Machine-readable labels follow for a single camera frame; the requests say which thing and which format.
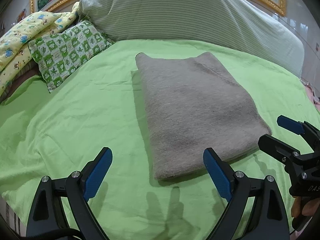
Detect person's right hand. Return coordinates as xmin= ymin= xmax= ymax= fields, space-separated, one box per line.
xmin=291 ymin=196 xmax=320 ymax=218

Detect yellow cartoon print blanket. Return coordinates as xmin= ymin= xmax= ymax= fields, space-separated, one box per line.
xmin=1 ymin=2 xmax=79 ymax=98

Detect green checkered leaf pillow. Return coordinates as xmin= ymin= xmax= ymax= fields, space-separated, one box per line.
xmin=28 ymin=21 xmax=114 ymax=92

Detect striped white green duvet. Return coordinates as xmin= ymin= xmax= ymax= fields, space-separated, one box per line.
xmin=79 ymin=0 xmax=304 ymax=76

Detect beige knitted sweater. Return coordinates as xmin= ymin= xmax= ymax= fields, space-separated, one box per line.
xmin=136 ymin=52 xmax=272 ymax=180

